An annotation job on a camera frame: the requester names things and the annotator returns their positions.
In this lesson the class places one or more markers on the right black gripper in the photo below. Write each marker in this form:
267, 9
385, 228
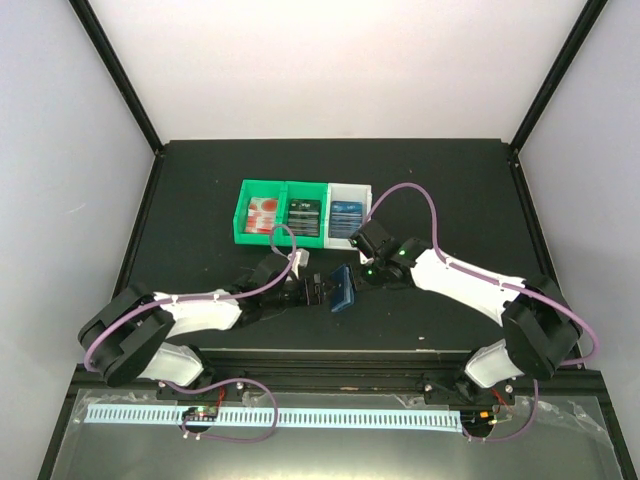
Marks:
361, 281

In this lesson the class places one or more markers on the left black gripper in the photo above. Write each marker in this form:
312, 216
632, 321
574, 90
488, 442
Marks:
306, 295

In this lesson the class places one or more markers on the blue leather card holder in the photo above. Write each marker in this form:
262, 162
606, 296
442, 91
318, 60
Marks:
347, 293

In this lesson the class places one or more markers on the white card bin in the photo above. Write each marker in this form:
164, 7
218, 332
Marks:
345, 192

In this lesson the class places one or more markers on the green double card bin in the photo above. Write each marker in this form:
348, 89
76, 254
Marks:
284, 191

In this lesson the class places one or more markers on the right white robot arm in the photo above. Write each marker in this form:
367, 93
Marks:
539, 331

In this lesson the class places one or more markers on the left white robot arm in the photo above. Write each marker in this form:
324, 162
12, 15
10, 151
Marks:
132, 336

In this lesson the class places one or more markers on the blue card stack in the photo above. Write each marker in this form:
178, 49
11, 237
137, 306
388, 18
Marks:
345, 218

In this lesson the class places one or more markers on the black card stack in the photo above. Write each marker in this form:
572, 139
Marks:
303, 217

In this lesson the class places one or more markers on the red card stack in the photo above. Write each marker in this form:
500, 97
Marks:
261, 215

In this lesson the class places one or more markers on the left circuit board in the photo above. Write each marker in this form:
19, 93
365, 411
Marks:
200, 413

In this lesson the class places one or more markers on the circuit board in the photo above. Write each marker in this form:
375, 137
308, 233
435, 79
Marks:
477, 419
200, 413

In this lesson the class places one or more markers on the right circuit board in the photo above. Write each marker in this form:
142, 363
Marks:
477, 419

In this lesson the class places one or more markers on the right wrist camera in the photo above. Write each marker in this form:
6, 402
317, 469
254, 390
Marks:
365, 259

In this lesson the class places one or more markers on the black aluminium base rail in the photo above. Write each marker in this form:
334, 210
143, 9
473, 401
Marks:
436, 375

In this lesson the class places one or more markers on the white slotted cable duct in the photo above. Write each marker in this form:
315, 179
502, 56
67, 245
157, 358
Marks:
318, 418

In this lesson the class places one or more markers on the right black frame post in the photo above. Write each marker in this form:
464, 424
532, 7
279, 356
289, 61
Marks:
569, 50

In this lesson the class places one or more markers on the black frame post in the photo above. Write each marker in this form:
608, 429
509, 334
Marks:
569, 50
105, 50

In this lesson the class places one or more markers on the left black frame post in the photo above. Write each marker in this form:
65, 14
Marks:
105, 50

